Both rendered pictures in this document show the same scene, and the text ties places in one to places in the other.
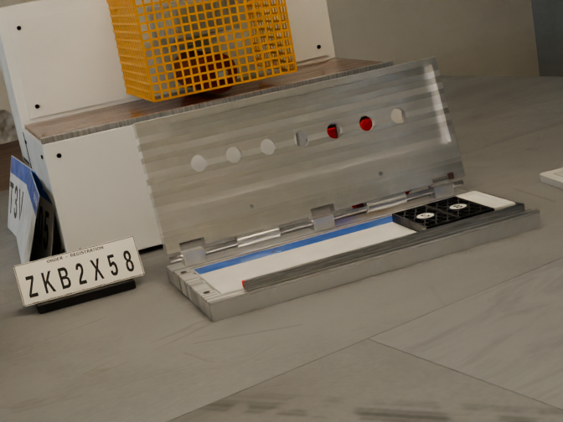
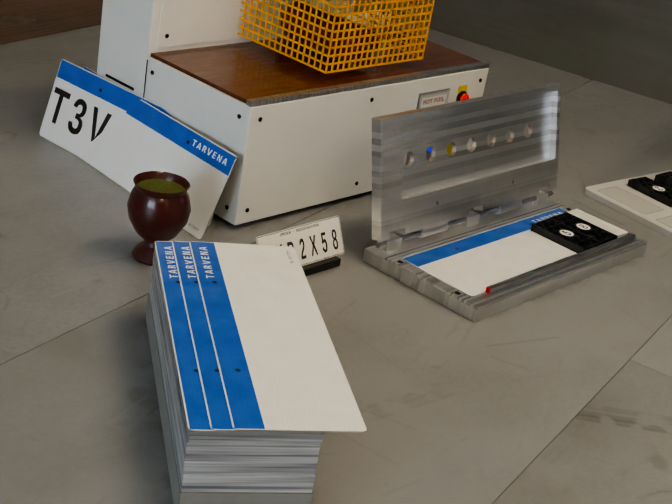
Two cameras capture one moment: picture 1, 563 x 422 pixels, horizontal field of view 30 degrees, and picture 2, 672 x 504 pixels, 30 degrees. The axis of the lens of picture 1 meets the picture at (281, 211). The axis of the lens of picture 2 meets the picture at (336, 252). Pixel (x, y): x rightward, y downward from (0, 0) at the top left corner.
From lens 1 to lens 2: 113 cm
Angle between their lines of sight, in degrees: 32
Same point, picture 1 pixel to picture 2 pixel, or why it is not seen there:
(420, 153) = (537, 167)
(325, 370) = (632, 389)
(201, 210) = (407, 203)
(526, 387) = not seen: outside the picture
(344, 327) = (598, 345)
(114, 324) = (376, 311)
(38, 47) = not seen: outside the picture
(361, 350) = (638, 371)
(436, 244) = (594, 266)
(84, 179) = (269, 144)
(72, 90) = (198, 23)
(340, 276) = (544, 288)
